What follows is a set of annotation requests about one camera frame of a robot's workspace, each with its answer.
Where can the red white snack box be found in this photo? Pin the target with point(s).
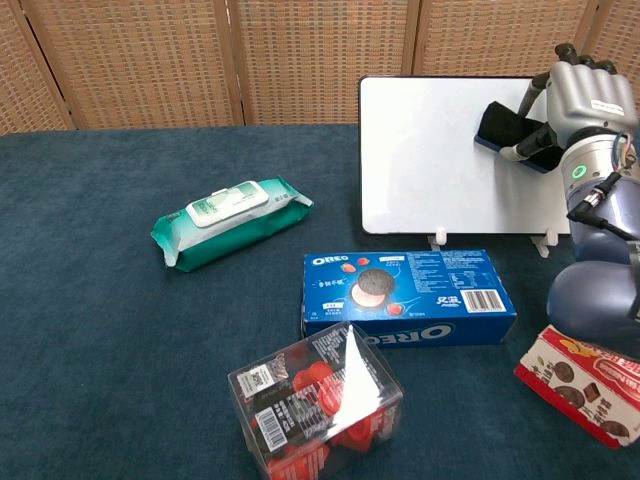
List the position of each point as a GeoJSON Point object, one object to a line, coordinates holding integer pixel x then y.
{"type": "Point", "coordinates": [575, 390]}

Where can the green wet wipes pack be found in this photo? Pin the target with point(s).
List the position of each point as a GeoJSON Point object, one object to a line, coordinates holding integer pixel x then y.
{"type": "Point", "coordinates": [225, 235]}

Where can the teal table cloth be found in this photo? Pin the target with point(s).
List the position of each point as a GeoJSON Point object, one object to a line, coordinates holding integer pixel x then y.
{"type": "Point", "coordinates": [100, 325]}

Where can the blue Oreo cookie box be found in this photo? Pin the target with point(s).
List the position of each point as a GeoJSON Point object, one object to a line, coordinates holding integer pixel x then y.
{"type": "Point", "coordinates": [340, 305]}

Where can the black board eraser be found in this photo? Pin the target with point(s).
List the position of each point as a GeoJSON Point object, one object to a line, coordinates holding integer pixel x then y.
{"type": "Point", "coordinates": [500, 125]}

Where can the white plastic easel stand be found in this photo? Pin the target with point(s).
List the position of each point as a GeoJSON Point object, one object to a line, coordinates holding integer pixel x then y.
{"type": "Point", "coordinates": [542, 247]}

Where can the woven wooden folding screen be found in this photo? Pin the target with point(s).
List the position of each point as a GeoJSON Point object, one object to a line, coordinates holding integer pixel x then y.
{"type": "Point", "coordinates": [310, 60]}

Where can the clear box with red items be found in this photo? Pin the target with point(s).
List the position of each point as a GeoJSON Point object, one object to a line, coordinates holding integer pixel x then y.
{"type": "Point", "coordinates": [310, 400]}

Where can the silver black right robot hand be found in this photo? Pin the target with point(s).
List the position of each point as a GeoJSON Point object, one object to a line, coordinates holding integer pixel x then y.
{"type": "Point", "coordinates": [585, 95]}

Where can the white board with black frame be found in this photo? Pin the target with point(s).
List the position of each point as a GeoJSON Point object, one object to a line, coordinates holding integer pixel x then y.
{"type": "Point", "coordinates": [420, 160]}

